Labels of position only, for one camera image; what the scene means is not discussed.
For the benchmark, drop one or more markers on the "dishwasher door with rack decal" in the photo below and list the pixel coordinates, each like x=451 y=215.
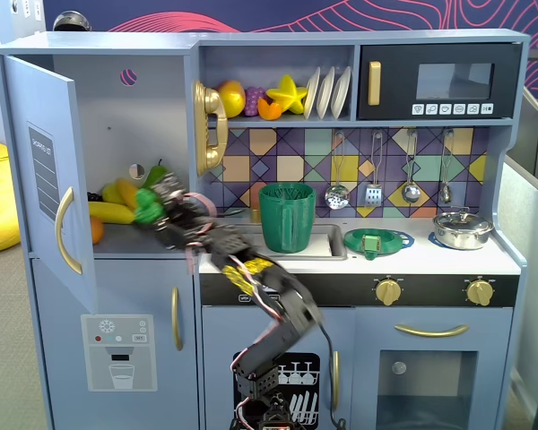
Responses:
x=219 y=331

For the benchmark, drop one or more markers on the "small green printed block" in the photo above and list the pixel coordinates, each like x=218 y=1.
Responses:
x=371 y=244

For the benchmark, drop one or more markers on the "black shiny helmet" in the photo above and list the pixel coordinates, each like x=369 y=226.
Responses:
x=72 y=21

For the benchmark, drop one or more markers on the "green printed disc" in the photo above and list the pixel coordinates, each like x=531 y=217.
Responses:
x=394 y=239

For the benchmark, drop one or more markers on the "black microwave door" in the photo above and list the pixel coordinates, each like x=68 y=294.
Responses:
x=394 y=80

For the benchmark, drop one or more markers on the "yellow orange toy fruit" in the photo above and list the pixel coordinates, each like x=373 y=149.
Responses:
x=127 y=192

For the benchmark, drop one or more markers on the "green toy pear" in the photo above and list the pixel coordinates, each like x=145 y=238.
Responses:
x=154 y=175

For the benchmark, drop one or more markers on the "grey toy sink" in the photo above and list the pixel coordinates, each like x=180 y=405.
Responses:
x=327 y=244

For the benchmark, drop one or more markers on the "steel pot lid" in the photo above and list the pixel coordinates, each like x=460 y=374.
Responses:
x=462 y=221

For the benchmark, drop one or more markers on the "white toy plate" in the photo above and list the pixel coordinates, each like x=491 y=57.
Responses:
x=341 y=92
x=325 y=93
x=312 y=94

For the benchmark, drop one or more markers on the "steel slotted spatula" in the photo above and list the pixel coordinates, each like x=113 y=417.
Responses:
x=374 y=197

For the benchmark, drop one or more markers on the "blue oven door with window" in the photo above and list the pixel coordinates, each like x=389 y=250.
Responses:
x=493 y=358

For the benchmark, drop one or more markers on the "dark toy grapes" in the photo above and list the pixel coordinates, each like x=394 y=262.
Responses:
x=94 y=196

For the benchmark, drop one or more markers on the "steel toy pot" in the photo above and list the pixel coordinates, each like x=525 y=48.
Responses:
x=462 y=237

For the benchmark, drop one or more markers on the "orange toy slice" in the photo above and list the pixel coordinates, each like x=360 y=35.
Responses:
x=269 y=111

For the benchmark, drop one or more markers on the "steel slotted ladle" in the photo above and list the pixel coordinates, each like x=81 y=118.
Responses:
x=337 y=197

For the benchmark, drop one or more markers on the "gold stove knob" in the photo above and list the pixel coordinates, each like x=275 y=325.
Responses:
x=388 y=292
x=479 y=292

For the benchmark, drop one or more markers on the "blue freezer door with dispenser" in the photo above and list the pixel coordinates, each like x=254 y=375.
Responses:
x=116 y=286

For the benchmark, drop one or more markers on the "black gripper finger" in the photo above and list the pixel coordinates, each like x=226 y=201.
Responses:
x=167 y=229
x=169 y=188

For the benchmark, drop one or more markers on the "yellow toy lemon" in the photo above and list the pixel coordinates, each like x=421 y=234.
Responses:
x=111 y=193

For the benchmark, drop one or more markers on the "green toy pineapple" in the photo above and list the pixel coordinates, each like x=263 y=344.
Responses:
x=147 y=206

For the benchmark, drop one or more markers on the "blue cabinet door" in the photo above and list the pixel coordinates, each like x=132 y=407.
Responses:
x=27 y=112

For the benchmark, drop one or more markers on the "yellow red toy mango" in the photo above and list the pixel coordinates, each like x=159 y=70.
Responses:
x=232 y=97

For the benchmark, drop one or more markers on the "purple toy grapes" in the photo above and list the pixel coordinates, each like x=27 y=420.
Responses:
x=254 y=100

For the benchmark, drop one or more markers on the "yellow toy banana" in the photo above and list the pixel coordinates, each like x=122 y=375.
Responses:
x=112 y=212

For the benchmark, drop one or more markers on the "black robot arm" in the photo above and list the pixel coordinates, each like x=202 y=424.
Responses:
x=291 y=304

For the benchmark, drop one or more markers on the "yellow toy starfruit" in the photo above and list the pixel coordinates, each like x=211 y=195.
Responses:
x=288 y=94

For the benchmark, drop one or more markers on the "green printed cup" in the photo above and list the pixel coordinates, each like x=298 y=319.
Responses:
x=287 y=219

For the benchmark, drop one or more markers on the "hanging silver spoon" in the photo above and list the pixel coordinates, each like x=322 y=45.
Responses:
x=446 y=192

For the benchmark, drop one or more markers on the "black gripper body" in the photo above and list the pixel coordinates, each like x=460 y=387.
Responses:
x=167 y=197

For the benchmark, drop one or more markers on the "blue toy kitchen unit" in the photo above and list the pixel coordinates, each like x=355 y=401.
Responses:
x=296 y=39

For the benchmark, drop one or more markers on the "gold toy telephone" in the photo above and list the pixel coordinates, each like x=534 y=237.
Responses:
x=206 y=103

